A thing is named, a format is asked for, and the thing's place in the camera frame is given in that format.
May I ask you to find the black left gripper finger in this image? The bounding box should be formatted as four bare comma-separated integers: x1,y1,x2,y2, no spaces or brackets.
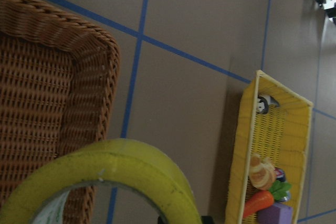
157,216,213,224

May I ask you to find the yellow tape roll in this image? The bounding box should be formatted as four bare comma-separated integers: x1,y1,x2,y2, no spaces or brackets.
1,138,202,223

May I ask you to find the yellow plastic basket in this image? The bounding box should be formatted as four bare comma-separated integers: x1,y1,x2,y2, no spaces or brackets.
224,70,313,223

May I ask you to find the brown wicker basket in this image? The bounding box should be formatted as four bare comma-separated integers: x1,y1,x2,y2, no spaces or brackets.
0,0,122,224

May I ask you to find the toy carrot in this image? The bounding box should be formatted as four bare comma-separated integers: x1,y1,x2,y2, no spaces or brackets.
243,180,292,218

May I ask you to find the toy bread croissant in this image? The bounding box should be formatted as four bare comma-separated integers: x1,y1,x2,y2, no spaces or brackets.
248,153,276,190

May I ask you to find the purple block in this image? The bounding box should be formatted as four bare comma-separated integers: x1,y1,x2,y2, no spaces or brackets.
257,202,293,224

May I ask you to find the small round can toy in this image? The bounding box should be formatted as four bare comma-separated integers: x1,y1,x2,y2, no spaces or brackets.
275,167,287,183

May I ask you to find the panda figurine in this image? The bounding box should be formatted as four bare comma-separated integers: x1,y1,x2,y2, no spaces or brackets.
256,94,280,114

